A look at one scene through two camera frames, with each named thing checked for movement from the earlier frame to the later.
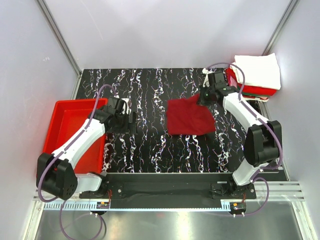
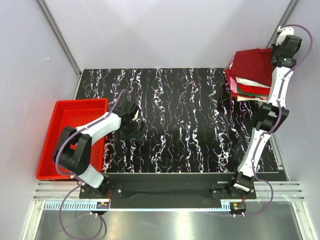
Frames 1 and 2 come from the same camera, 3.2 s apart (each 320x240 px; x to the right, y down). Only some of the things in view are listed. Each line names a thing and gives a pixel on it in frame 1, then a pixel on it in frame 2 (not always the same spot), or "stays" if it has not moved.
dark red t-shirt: [185, 117] → [253, 66]
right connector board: [239, 206] stays
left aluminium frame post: [60, 37] stays
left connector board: [104, 205] stays
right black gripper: [202, 101] → [274, 46]
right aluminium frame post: [280, 27] stays
